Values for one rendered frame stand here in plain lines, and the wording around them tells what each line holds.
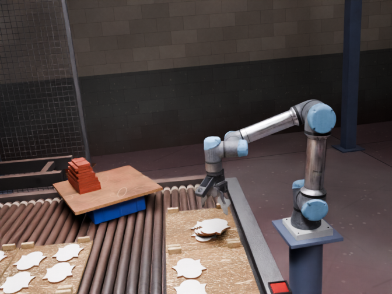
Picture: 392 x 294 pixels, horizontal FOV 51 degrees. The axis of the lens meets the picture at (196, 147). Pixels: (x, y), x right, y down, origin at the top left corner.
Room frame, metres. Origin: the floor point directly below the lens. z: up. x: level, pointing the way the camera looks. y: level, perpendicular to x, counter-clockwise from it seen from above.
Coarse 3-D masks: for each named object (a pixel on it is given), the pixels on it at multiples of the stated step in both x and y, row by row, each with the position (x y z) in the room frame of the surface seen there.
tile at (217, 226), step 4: (212, 220) 1.81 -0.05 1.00; (216, 220) 1.81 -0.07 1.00; (220, 220) 1.80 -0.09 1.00; (224, 220) 1.80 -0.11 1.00; (204, 224) 1.78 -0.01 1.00; (208, 224) 1.78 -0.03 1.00; (212, 224) 1.77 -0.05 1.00; (216, 224) 1.77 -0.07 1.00; (220, 224) 1.77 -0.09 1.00; (224, 224) 1.76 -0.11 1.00; (204, 228) 1.74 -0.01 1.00; (208, 228) 1.74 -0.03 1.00; (212, 228) 1.73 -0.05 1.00; (216, 228) 1.73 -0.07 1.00; (220, 228) 1.73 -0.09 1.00; (224, 228) 1.72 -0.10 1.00; (228, 228) 1.73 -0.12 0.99; (204, 232) 1.70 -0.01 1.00; (208, 232) 1.70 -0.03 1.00; (212, 232) 1.69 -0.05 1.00; (216, 232) 1.70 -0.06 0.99; (220, 232) 1.69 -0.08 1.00
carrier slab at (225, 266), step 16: (176, 256) 1.62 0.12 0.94; (192, 256) 1.61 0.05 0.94; (208, 256) 1.60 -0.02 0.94; (224, 256) 1.59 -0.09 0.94; (240, 256) 1.58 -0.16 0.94; (176, 272) 1.49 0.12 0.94; (208, 272) 1.47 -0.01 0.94; (224, 272) 1.47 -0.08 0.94; (240, 272) 1.46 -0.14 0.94; (208, 288) 1.37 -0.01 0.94; (224, 288) 1.36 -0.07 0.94; (240, 288) 1.36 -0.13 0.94; (256, 288) 1.35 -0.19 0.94
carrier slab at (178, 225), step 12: (168, 216) 2.01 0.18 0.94; (180, 216) 2.00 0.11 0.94; (192, 216) 1.99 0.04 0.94; (204, 216) 1.98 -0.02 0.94; (216, 216) 1.97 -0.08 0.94; (228, 216) 1.96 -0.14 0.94; (168, 228) 1.88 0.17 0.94; (180, 228) 1.87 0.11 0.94; (168, 240) 1.76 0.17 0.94; (180, 240) 1.75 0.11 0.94; (192, 240) 1.74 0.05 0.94; (216, 240) 1.73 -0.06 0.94; (168, 252) 1.66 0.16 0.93
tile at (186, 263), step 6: (186, 258) 1.57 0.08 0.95; (180, 264) 1.53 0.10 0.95; (186, 264) 1.53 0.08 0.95; (192, 264) 1.53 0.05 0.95; (198, 264) 1.52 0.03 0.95; (174, 270) 1.51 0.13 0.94; (180, 270) 1.49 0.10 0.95; (186, 270) 1.49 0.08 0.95; (192, 270) 1.48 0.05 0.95; (198, 270) 1.48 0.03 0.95; (204, 270) 1.49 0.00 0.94; (180, 276) 1.45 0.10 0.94; (186, 276) 1.44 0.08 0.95; (192, 276) 1.44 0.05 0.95; (198, 276) 1.44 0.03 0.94
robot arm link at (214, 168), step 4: (208, 164) 1.74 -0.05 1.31; (212, 164) 1.73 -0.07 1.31; (216, 164) 1.73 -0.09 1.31; (220, 164) 1.75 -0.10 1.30; (208, 168) 1.74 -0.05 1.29; (212, 168) 1.73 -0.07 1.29; (216, 168) 1.73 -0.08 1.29; (220, 168) 1.75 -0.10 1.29; (208, 172) 1.75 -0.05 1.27; (212, 172) 1.73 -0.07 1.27; (216, 172) 1.74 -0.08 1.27
